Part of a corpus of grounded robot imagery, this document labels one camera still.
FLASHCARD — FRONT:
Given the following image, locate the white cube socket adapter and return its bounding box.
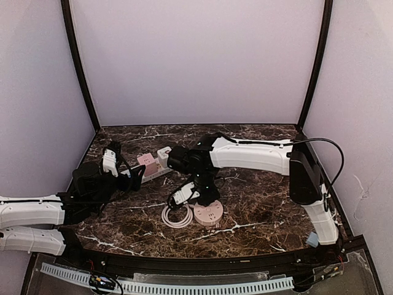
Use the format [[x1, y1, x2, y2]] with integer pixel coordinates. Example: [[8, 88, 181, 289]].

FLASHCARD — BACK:
[[157, 146, 171, 168]]

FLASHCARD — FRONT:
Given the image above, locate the white multicolour power strip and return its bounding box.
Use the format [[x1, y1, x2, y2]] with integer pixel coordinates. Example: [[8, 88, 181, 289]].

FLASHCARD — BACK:
[[137, 146, 172, 184]]

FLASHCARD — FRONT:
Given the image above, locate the pink cube socket adapter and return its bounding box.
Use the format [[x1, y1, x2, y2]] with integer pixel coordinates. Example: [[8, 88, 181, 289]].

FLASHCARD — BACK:
[[137, 153, 158, 177]]

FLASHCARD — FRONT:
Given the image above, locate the pink round power socket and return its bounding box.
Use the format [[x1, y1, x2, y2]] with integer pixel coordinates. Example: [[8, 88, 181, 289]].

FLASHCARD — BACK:
[[161, 200, 224, 229]]

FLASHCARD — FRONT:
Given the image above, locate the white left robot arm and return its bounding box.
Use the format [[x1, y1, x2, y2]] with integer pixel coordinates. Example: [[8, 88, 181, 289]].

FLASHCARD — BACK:
[[1, 162, 146, 256]]

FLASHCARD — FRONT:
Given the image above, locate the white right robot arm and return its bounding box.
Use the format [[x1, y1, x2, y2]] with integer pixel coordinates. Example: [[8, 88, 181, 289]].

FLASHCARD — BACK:
[[166, 132, 339, 246]]

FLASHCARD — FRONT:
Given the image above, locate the small green circuit board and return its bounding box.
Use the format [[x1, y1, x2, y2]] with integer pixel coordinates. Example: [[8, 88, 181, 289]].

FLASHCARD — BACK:
[[88, 275, 116, 289]]

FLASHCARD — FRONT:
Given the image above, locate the light blue cube adapter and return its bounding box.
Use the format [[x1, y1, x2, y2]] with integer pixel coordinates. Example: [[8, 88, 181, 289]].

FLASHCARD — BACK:
[[306, 232, 319, 248]]

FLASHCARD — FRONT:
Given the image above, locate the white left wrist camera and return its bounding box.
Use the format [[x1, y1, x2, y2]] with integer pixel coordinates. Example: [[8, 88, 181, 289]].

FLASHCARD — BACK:
[[101, 141, 121, 178]]

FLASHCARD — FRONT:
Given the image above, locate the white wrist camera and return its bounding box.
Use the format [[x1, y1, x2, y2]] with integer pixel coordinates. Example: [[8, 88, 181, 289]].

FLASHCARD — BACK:
[[101, 141, 121, 178], [170, 182, 200, 208]]

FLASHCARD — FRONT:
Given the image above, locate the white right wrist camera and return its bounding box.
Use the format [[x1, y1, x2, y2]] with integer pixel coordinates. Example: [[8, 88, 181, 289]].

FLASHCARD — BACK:
[[170, 182, 200, 208]]

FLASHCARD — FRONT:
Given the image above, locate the grey slotted cable duct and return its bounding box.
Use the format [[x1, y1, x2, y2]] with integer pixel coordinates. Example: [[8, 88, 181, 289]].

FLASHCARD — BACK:
[[40, 262, 294, 294]]

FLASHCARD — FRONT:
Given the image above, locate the black left frame post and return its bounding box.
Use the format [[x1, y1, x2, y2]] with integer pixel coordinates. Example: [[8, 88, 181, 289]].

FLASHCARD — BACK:
[[60, 0, 101, 133]]

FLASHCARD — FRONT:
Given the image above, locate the black frame post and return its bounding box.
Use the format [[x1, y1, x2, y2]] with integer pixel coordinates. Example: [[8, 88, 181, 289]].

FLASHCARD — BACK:
[[297, 0, 333, 130], [60, 0, 101, 133]]

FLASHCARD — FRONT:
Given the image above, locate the black right frame post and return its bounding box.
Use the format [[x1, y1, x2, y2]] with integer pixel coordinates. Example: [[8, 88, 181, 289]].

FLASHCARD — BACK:
[[297, 0, 333, 130]]

